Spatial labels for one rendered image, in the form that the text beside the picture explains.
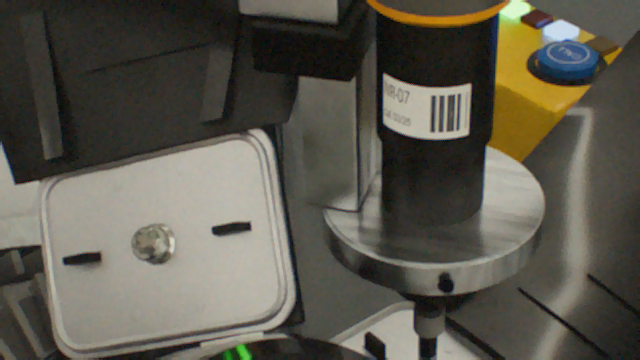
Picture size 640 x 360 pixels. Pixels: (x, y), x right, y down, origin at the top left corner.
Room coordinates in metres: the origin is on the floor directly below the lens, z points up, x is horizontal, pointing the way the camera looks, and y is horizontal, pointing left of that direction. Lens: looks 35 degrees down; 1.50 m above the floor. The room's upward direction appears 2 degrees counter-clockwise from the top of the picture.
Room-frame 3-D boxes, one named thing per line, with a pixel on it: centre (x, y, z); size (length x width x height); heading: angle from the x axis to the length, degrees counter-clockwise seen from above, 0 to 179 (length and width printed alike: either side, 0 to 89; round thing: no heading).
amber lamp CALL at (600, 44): (0.75, -0.20, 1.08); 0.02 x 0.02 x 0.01; 37
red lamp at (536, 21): (0.79, -0.16, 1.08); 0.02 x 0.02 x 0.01; 37
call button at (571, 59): (0.73, -0.17, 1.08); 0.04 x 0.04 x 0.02
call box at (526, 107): (0.76, -0.15, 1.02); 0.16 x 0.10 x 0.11; 37
